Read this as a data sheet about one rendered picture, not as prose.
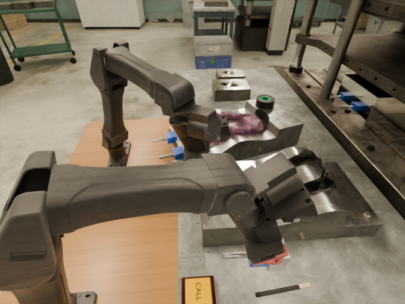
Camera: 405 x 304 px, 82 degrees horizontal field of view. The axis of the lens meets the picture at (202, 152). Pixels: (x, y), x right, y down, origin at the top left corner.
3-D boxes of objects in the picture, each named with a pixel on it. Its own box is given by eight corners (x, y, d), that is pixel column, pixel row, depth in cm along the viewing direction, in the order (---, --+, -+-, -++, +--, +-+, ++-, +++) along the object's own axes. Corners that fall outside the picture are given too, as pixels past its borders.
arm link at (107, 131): (128, 142, 90) (127, 66, 66) (113, 151, 86) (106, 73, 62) (117, 133, 92) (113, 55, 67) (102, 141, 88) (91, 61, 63)
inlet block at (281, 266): (223, 274, 49) (225, 261, 46) (220, 251, 53) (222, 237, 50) (283, 270, 50) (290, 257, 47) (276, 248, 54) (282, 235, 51)
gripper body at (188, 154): (207, 133, 68) (197, 114, 63) (209, 158, 61) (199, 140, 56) (186, 139, 70) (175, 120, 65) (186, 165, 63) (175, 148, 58)
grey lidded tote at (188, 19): (182, 28, 629) (181, 14, 608) (183, 24, 662) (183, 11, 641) (204, 28, 626) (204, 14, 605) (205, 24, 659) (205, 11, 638)
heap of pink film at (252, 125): (213, 149, 90) (214, 133, 85) (197, 126, 102) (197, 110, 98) (270, 136, 97) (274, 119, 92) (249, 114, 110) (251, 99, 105)
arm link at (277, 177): (279, 164, 44) (264, 120, 36) (310, 198, 38) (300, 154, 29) (227, 196, 44) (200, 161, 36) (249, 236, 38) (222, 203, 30)
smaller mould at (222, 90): (214, 101, 132) (215, 90, 128) (211, 90, 144) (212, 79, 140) (249, 100, 134) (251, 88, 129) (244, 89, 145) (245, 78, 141)
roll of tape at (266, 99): (267, 111, 102) (269, 104, 100) (252, 105, 106) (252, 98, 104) (276, 105, 107) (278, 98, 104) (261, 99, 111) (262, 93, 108)
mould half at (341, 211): (202, 247, 66) (202, 218, 57) (197, 180, 86) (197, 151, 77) (373, 235, 68) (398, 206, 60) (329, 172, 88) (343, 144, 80)
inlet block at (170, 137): (155, 150, 94) (153, 139, 91) (152, 143, 98) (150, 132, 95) (185, 143, 98) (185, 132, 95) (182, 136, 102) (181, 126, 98)
